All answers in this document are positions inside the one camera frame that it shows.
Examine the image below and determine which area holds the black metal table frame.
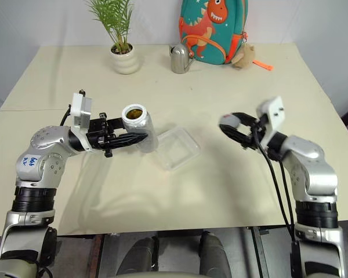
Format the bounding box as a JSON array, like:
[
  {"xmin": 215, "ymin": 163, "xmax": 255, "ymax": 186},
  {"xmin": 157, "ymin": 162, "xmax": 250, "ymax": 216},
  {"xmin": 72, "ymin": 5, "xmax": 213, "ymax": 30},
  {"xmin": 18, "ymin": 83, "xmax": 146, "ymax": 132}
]
[{"xmin": 243, "ymin": 226, "xmax": 271, "ymax": 278}]

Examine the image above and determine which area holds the steel watering can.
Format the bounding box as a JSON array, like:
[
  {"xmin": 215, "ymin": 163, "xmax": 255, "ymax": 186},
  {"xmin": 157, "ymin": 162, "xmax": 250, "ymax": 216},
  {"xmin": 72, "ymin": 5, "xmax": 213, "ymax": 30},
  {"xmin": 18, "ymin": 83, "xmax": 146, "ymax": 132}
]
[{"xmin": 169, "ymin": 43, "xmax": 196, "ymax": 74}]

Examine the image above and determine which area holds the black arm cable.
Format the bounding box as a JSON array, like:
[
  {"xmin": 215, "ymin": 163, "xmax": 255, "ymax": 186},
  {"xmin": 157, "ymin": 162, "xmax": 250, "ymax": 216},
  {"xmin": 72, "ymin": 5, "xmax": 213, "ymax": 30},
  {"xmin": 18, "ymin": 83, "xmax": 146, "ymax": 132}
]
[
  {"xmin": 251, "ymin": 125, "xmax": 302, "ymax": 277},
  {"xmin": 60, "ymin": 103, "xmax": 74, "ymax": 127},
  {"xmin": 278, "ymin": 160, "xmax": 297, "ymax": 236}
]

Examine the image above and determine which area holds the cream ribbed plant pot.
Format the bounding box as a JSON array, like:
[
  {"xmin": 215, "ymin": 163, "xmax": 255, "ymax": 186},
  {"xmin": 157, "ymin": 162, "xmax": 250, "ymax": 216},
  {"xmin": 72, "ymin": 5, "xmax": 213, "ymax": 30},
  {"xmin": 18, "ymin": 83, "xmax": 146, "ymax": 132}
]
[{"xmin": 109, "ymin": 42, "xmax": 142, "ymax": 76}]

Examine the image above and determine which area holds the green palm plant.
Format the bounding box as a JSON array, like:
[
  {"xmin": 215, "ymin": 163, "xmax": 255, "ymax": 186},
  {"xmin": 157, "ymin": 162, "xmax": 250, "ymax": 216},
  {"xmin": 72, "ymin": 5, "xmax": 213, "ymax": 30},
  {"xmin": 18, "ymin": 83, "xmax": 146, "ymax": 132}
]
[{"xmin": 85, "ymin": 0, "xmax": 135, "ymax": 54}]

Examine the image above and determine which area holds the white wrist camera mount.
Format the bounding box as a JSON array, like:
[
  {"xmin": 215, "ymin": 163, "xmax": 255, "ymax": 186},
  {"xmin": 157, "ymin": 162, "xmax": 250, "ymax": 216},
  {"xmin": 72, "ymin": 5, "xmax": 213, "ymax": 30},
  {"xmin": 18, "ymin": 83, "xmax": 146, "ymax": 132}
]
[
  {"xmin": 69, "ymin": 92, "xmax": 93, "ymax": 152},
  {"xmin": 256, "ymin": 96, "xmax": 287, "ymax": 146}
]

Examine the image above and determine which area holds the orange fabric tag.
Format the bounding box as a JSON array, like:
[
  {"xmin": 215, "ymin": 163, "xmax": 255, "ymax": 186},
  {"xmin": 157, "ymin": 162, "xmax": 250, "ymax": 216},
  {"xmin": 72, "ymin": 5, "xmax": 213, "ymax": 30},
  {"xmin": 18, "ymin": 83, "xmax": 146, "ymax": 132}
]
[{"xmin": 252, "ymin": 59, "xmax": 274, "ymax": 71}]

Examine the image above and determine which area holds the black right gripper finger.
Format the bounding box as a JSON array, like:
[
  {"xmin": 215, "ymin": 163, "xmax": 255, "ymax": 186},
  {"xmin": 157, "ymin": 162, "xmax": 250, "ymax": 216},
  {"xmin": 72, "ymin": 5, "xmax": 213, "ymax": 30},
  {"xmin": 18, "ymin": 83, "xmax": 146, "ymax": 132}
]
[
  {"xmin": 231, "ymin": 112, "xmax": 260, "ymax": 127},
  {"xmin": 219, "ymin": 123, "xmax": 252, "ymax": 146}
]

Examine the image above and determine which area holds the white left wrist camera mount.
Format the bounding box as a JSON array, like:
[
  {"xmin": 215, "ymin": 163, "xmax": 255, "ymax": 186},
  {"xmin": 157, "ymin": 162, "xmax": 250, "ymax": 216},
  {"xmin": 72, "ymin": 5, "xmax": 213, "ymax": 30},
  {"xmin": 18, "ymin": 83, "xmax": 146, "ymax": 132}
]
[{"xmin": 69, "ymin": 92, "xmax": 93, "ymax": 152}]

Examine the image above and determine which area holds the translucent white plastic jar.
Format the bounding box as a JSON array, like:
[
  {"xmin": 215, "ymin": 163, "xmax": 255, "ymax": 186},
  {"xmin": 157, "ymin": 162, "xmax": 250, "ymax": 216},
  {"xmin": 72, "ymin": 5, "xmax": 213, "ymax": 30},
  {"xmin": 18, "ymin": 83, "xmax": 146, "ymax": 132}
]
[{"xmin": 121, "ymin": 103, "xmax": 160, "ymax": 154}]

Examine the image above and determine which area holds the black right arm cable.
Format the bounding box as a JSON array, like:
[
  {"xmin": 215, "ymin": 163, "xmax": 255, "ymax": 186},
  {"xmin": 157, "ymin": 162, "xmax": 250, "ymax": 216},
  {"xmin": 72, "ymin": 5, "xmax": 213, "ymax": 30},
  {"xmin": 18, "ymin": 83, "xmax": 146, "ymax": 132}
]
[
  {"xmin": 251, "ymin": 125, "xmax": 302, "ymax": 277},
  {"xmin": 278, "ymin": 160, "xmax": 297, "ymax": 236}
]

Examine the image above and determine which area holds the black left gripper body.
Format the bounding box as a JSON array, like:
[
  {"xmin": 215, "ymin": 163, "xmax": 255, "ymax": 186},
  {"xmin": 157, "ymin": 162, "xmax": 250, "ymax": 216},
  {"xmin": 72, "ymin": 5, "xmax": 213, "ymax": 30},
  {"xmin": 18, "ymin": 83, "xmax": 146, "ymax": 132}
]
[{"xmin": 86, "ymin": 113, "xmax": 117, "ymax": 159}]

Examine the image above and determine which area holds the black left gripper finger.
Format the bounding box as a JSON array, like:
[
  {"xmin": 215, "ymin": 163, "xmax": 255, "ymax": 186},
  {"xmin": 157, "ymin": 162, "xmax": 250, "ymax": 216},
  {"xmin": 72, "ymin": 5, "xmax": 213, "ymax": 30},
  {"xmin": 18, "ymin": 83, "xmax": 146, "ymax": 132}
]
[
  {"xmin": 106, "ymin": 117, "xmax": 126, "ymax": 130},
  {"xmin": 108, "ymin": 133, "xmax": 150, "ymax": 151}
]

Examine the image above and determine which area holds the dark rounded robot leg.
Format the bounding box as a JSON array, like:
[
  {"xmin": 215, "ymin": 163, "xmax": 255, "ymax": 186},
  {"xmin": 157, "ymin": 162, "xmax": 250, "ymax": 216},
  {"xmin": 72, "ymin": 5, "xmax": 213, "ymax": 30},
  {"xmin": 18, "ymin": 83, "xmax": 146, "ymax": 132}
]
[
  {"xmin": 198, "ymin": 231, "xmax": 233, "ymax": 276},
  {"xmin": 123, "ymin": 236, "xmax": 161, "ymax": 275}
]

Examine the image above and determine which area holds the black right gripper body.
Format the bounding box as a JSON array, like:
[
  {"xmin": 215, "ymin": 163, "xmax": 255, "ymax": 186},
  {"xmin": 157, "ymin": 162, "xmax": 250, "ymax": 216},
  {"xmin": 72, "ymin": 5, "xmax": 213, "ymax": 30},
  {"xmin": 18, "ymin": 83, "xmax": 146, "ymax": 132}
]
[{"xmin": 241, "ymin": 118, "xmax": 270, "ymax": 151}]

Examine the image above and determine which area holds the white jar lid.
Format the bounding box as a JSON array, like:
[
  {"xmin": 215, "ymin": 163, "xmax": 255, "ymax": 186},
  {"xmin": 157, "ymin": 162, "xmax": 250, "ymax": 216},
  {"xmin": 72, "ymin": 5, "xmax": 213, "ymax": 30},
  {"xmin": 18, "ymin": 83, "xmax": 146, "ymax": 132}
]
[{"xmin": 219, "ymin": 113, "xmax": 242, "ymax": 130}]

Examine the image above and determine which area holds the teal dinosaur backpack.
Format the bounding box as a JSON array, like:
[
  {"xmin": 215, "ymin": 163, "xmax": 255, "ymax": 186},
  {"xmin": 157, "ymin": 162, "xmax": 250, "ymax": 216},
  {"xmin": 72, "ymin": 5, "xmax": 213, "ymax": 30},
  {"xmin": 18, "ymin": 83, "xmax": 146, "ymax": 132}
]
[{"xmin": 179, "ymin": 0, "xmax": 249, "ymax": 65}]

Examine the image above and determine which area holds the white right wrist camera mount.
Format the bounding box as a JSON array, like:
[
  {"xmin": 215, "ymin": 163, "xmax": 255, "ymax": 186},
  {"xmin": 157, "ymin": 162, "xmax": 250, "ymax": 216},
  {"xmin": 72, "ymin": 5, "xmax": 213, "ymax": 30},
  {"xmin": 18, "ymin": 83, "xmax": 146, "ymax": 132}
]
[{"xmin": 256, "ymin": 96, "xmax": 287, "ymax": 146}]

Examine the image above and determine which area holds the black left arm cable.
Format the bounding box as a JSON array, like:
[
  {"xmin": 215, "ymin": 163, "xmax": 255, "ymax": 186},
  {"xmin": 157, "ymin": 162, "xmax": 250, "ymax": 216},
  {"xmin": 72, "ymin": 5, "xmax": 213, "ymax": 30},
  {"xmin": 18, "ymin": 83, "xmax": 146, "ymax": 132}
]
[{"xmin": 60, "ymin": 103, "xmax": 74, "ymax": 127}]

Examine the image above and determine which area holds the beige plush toy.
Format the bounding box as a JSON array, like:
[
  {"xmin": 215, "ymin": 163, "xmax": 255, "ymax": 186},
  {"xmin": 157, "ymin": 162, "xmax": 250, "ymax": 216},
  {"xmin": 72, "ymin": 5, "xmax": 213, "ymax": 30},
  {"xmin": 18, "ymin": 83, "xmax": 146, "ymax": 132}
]
[{"xmin": 231, "ymin": 44, "xmax": 256, "ymax": 71}]

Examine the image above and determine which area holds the clear plastic box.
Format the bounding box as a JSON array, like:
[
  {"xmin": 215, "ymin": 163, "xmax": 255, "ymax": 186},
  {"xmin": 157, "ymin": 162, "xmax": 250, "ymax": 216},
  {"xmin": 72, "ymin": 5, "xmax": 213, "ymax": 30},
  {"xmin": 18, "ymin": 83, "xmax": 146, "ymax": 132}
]
[{"xmin": 154, "ymin": 127, "xmax": 202, "ymax": 172}]

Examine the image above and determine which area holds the rusty metal table bar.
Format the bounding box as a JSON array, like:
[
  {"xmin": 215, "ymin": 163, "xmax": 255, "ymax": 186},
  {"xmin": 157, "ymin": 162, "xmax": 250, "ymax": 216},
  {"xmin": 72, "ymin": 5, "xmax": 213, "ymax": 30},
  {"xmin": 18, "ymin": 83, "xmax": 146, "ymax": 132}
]
[{"xmin": 85, "ymin": 233, "xmax": 104, "ymax": 278}]

